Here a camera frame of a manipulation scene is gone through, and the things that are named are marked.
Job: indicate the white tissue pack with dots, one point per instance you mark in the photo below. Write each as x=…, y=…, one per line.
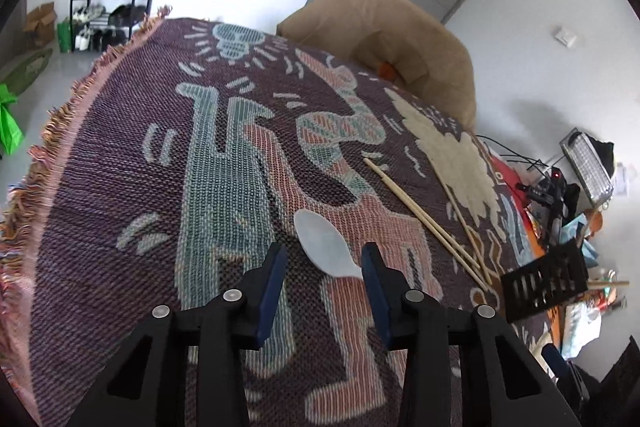
x=580, y=322

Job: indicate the wooden chopstick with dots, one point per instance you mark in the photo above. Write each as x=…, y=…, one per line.
x=425, y=221
x=610, y=283
x=455, y=254
x=465, y=226

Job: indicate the bright green bag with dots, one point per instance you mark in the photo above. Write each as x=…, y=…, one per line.
x=10, y=117

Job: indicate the black slotted utensil holder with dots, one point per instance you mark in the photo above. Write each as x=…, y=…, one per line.
x=550, y=263

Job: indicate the white paper note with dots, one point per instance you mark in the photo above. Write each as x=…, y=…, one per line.
x=621, y=179

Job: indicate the printed woven blanket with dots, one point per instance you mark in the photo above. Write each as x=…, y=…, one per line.
x=150, y=207

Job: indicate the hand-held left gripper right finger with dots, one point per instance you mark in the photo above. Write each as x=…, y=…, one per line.
x=375, y=302

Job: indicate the brown plush toy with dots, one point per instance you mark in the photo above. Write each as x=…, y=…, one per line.
x=596, y=222

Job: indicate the white plastic spoon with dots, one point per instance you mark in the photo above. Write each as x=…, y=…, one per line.
x=320, y=242

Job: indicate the spare gripper device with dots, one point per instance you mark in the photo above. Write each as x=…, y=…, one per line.
x=552, y=194

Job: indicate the cardboard box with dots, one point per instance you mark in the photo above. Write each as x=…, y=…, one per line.
x=40, y=24

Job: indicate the light blue packets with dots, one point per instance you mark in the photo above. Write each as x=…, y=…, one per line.
x=582, y=229

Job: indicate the tan beanbag chair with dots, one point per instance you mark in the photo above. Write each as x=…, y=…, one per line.
x=360, y=22

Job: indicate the green and white bag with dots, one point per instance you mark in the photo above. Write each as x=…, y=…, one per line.
x=64, y=36

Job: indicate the black cloth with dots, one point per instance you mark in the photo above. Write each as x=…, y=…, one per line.
x=604, y=152

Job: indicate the white light switch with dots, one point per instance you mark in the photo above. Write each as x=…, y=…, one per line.
x=567, y=37

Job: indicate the black shoe rack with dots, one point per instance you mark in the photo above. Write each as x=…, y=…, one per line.
x=112, y=14

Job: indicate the green floor rug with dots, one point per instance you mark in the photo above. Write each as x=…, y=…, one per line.
x=25, y=69

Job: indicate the small orange item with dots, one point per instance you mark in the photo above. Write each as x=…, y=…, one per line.
x=387, y=69

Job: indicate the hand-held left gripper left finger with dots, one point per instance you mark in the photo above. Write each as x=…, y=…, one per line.
x=270, y=297

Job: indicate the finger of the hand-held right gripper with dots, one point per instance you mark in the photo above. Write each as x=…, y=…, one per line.
x=570, y=377

